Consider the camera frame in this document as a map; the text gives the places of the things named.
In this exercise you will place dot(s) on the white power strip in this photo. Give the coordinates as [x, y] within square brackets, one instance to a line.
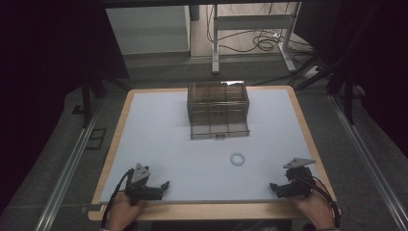
[311, 72]

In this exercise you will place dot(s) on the black metal stand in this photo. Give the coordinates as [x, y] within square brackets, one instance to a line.
[348, 96]
[87, 99]

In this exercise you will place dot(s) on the aluminium floor rail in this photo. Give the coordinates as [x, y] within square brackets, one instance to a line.
[369, 160]
[67, 173]

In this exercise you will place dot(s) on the clear drawer organizer box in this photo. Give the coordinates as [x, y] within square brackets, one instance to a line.
[218, 101]

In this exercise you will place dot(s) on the white table mat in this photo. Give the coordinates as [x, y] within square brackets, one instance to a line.
[179, 166]

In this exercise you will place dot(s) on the person's left hand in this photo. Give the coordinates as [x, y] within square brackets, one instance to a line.
[120, 210]

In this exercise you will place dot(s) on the white cabinet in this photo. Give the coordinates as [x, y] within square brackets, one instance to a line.
[150, 30]

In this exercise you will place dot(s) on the clear pulled-out drawer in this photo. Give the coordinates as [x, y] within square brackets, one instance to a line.
[219, 130]

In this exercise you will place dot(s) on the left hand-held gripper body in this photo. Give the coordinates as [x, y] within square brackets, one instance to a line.
[139, 174]

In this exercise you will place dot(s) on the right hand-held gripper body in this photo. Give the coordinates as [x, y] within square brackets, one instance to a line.
[298, 179]

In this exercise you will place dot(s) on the white metal desk frame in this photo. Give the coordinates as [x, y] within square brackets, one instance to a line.
[253, 22]

